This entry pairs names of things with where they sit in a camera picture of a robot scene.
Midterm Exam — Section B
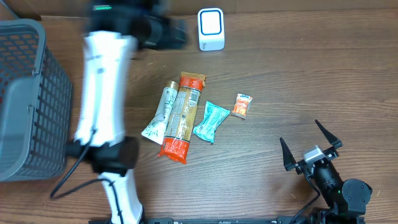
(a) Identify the white bamboo print tube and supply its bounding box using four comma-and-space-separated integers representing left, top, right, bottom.
141, 81, 179, 144

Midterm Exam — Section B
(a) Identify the grey plastic shopping basket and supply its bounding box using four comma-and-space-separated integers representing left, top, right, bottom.
1, 19, 73, 182

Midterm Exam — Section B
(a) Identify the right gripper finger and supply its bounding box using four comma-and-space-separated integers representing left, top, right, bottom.
280, 137, 297, 170
315, 119, 343, 149

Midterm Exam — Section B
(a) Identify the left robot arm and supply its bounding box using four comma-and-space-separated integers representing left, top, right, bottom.
67, 0, 186, 223

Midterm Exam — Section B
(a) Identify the orange pasta packet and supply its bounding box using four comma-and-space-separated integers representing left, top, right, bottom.
158, 72, 206, 164

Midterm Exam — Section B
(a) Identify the teal wet wipes packet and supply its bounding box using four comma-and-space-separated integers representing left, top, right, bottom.
193, 101, 230, 143

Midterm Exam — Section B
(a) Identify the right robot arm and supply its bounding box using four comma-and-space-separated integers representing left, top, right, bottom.
280, 121, 373, 223

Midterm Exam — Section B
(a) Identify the small orange snack packet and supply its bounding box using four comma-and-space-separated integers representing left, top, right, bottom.
231, 93, 252, 119

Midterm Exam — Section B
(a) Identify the white barcode scanner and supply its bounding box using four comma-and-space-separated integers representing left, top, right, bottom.
197, 7, 225, 51

